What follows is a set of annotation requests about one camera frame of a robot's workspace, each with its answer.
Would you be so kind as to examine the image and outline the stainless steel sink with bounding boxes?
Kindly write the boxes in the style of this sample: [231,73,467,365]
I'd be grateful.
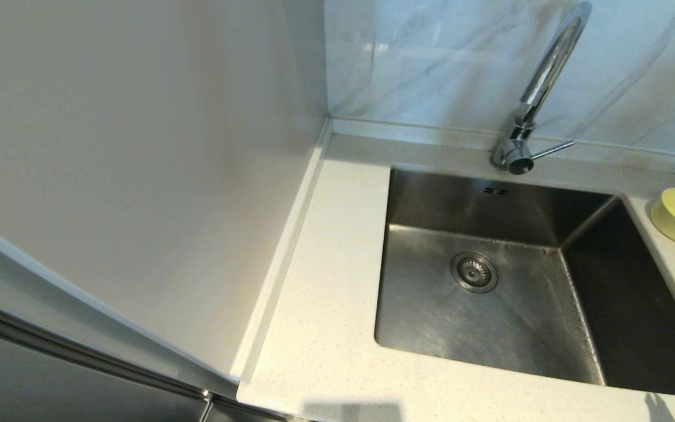
[374,164,675,399]

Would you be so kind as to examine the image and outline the thin chrome faucet lever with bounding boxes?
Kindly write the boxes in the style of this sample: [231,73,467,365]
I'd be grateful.
[531,140,576,162]

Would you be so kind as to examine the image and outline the round metal drain strainer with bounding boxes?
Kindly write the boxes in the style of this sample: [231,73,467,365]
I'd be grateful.
[451,251,499,293]

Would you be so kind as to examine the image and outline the grey refrigerator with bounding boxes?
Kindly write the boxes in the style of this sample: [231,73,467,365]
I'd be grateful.
[0,211,291,422]

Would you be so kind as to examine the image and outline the chrome refrigerator handle strip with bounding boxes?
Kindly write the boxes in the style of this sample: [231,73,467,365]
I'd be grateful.
[0,293,216,422]

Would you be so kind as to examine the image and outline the chrome gooseneck faucet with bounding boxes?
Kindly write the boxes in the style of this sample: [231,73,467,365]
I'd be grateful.
[490,0,594,175]

